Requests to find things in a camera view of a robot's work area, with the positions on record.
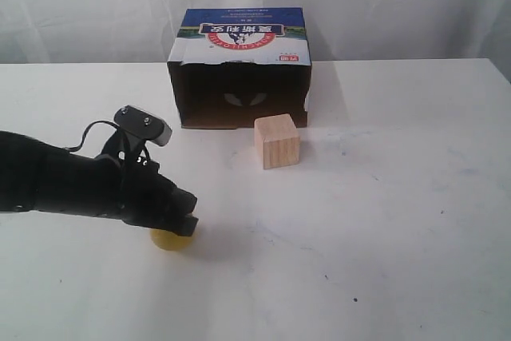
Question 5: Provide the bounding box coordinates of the yellow tennis ball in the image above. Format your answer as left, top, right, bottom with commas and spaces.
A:
149, 229, 194, 252

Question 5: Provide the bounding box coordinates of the light wooden cube block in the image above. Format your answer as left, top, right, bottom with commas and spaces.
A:
254, 113, 300, 169

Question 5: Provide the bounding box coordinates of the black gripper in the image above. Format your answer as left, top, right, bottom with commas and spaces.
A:
93, 156, 199, 236

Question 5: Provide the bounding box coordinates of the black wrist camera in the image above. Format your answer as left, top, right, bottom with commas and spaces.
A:
113, 105, 172, 147

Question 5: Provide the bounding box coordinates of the blue white cardboard box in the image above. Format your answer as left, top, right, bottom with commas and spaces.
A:
167, 7, 312, 129

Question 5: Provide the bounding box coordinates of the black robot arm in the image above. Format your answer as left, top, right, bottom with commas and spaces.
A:
1, 131, 199, 237

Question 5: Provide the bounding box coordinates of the black camera cable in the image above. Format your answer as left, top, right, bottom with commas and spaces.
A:
59, 119, 121, 154

